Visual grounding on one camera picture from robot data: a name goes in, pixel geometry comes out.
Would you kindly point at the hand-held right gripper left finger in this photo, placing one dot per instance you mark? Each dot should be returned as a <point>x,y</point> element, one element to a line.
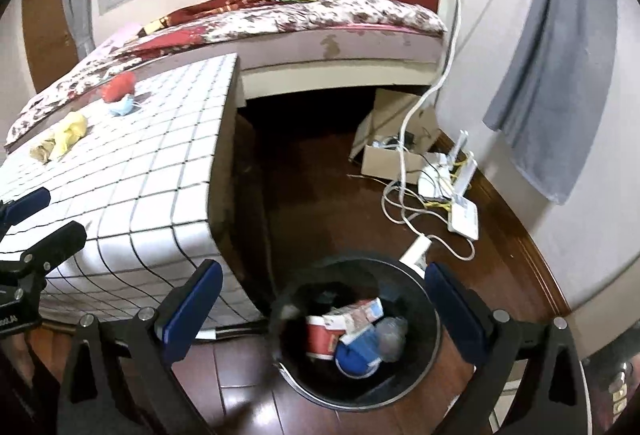
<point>192,305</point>

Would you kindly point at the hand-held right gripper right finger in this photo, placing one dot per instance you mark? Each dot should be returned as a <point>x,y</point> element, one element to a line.
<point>452,310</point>

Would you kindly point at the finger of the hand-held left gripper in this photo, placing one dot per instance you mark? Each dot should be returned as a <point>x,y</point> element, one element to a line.
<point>65,242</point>
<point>30,203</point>

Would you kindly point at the black trash bin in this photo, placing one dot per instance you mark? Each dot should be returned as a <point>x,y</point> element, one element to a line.
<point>415,295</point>

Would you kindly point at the clear plastic cup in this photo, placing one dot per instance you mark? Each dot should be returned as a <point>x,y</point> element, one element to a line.
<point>392,337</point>

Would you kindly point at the blue paper cup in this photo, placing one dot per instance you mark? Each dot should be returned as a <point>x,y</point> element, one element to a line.
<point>357,357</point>

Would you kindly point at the red paper cup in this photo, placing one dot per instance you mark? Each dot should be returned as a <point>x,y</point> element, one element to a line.
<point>320,340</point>

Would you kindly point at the beige crumpled paper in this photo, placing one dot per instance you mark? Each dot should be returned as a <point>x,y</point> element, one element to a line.
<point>42,149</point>

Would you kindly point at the white power plug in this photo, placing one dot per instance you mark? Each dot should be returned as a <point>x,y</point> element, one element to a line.
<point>415,251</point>

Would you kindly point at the yellow crumpled wrapper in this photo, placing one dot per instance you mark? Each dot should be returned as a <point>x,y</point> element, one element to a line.
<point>70,132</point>

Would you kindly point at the flat white modem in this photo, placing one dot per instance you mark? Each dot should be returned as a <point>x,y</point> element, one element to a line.
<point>462,217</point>

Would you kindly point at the white appliance with control panel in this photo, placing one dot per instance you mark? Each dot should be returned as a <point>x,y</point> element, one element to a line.
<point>505,400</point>

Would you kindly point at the table with checkered cloth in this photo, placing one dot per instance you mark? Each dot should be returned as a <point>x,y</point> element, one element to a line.
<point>165,155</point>

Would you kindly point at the blue face mask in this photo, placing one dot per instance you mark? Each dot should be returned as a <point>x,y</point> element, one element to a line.
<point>122,106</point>

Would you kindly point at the red crumpled bag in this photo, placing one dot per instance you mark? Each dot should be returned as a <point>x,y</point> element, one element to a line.
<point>120,87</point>

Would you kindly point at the cardboard box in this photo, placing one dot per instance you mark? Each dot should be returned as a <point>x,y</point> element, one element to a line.
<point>385,165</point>

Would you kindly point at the brown wooden door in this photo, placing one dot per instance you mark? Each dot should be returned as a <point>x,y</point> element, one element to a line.
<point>47,30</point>

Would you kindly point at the pink blanket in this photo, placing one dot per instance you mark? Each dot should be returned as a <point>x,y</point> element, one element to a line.
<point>125,32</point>

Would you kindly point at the white wooden bed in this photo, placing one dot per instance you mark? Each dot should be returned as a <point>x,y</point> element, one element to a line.
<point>320,80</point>

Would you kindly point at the grey tied curtain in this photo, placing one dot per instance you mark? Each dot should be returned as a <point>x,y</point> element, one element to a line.
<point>555,65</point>

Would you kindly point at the floral bedsheet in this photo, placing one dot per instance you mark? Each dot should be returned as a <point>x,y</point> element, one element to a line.
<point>350,12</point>

